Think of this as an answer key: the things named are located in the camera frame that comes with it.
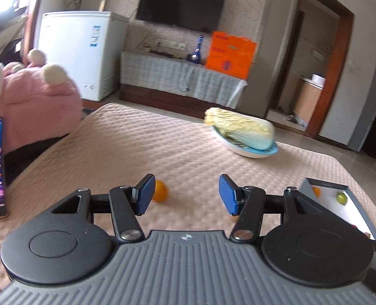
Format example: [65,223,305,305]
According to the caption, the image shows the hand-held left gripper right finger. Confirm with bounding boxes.
[219,174,327,242]

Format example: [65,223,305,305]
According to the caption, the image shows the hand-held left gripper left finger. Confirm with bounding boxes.
[51,174,156,242]

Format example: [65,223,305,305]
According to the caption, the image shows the small oval orange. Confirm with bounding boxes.
[152,180,170,203]

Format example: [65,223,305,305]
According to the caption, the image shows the grey cardboard box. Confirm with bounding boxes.
[299,178,376,242]

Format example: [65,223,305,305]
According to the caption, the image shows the blue rimmed plate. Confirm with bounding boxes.
[211,124,279,159]

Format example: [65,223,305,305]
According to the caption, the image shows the napa cabbage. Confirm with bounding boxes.
[204,107,276,151]

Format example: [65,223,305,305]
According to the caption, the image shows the wooden television cabinet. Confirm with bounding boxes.
[119,83,237,120]

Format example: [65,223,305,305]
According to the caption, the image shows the wooden kitchen cabinet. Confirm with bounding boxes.
[293,76,324,125]

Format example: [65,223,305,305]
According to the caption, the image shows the dark cloth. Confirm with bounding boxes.
[4,133,71,187]

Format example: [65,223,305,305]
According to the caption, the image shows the cloth covered tv cabinet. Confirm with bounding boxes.
[120,51,249,109]

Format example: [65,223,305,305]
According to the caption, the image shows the orange gift bag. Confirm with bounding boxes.
[205,31,258,80]

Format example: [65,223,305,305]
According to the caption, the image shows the pink fluffy plush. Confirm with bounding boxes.
[0,48,82,148]

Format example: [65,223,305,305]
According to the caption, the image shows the black power strip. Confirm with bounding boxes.
[140,49,173,58]

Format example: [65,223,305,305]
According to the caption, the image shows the blue bottle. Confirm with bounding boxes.
[187,35,205,63]

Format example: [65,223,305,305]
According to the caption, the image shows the grey refrigerator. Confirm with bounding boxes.
[348,72,376,158]

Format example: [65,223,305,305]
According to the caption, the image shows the white chest freezer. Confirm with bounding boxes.
[37,11,128,102]

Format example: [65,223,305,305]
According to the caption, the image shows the black television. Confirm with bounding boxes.
[135,0,226,33]

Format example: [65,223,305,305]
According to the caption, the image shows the black cable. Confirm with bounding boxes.
[177,69,190,94]

